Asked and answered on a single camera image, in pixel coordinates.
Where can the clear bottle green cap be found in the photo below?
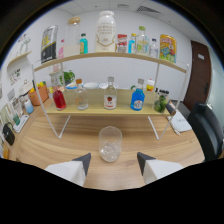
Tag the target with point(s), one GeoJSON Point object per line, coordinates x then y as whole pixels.
{"type": "Point", "coordinates": [142, 43]}

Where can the glass with green mint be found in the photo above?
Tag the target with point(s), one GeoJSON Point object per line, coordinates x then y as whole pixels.
{"type": "Point", "coordinates": [160, 104]}

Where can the small pink bottle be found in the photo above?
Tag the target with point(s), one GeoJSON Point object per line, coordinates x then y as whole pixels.
{"type": "Point", "coordinates": [61, 51]}

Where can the black armchair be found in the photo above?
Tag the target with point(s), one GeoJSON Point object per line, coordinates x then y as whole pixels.
{"type": "Point", "coordinates": [210, 130]}

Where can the white bowl blue pattern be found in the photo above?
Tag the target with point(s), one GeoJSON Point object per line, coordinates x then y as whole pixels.
{"type": "Point", "coordinates": [71, 86]}

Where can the white figurine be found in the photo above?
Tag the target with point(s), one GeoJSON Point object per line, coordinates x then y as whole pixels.
{"type": "Point", "coordinates": [24, 43]}

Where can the tall glass bottle cork lid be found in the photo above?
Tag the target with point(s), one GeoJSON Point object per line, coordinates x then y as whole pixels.
{"type": "Point", "coordinates": [72, 40]}

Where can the white round appliance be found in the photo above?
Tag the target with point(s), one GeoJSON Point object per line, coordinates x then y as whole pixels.
{"type": "Point", "coordinates": [25, 89]}

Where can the potted green plant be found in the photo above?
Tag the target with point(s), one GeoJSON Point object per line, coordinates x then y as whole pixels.
{"type": "Point", "coordinates": [69, 76]}

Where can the small teal bottle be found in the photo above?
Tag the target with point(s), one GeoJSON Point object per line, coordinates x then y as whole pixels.
{"type": "Point", "coordinates": [84, 45]}

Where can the yellow juice can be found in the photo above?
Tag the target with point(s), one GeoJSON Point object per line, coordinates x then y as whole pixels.
{"type": "Point", "coordinates": [168, 48]}

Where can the wooden wall shelf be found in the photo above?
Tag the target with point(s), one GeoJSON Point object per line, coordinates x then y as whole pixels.
{"type": "Point", "coordinates": [19, 58]}

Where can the brown door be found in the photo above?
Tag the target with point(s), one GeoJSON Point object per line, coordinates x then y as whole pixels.
{"type": "Point", "coordinates": [198, 76]}

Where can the tall black yellow can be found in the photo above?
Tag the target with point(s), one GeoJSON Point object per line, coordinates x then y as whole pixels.
{"type": "Point", "coordinates": [49, 45]}

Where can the blue bottle yellow cap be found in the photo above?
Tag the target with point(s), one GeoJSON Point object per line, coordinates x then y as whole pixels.
{"type": "Point", "coordinates": [132, 45]}

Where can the large white bottle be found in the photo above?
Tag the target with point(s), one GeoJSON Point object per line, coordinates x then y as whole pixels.
{"type": "Point", "coordinates": [105, 33]}

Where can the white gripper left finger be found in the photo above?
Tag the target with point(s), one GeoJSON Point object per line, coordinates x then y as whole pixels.
{"type": "Point", "coordinates": [71, 170]}

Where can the small red liquid bottle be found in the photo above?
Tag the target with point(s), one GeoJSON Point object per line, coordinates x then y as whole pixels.
{"type": "Point", "coordinates": [59, 100]}

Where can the clear bottle blue cap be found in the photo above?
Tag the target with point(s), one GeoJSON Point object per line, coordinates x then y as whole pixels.
{"type": "Point", "coordinates": [153, 49]}

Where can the two-tier wooden shelf rack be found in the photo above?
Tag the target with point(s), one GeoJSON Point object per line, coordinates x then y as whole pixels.
{"type": "Point", "coordinates": [100, 100]}

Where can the black bag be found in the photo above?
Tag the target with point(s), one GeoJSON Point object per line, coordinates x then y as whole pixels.
{"type": "Point", "coordinates": [8, 135]}

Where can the white flat scale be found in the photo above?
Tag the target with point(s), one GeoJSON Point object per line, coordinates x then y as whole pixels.
{"type": "Point", "coordinates": [20, 124]}

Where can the orange basket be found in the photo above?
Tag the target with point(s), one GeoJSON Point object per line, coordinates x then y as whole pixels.
{"type": "Point", "coordinates": [38, 96]}

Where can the blue liquid bottle silver cap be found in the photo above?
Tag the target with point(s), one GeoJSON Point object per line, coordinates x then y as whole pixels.
{"type": "Point", "coordinates": [137, 100]}

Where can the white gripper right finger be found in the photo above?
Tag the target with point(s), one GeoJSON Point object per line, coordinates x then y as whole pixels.
{"type": "Point", "coordinates": [158, 170]}

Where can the clear bottle orange cap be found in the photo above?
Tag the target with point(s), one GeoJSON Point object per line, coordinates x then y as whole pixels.
{"type": "Point", "coordinates": [81, 98]}

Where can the light blue small bottle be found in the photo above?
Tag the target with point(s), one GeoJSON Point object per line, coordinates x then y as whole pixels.
{"type": "Point", "coordinates": [29, 107]}

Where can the red white wall poster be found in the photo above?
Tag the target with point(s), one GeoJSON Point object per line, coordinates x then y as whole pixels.
{"type": "Point", "coordinates": [122, 41]}

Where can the clear drinking glass with ice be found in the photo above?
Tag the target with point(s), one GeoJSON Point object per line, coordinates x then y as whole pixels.
{"type": "Point", "coordinates": [110, 145]}

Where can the clear bottle red label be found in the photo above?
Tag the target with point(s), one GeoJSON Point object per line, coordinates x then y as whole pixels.
{"type": "Point", "coordinates": [110, 98]}

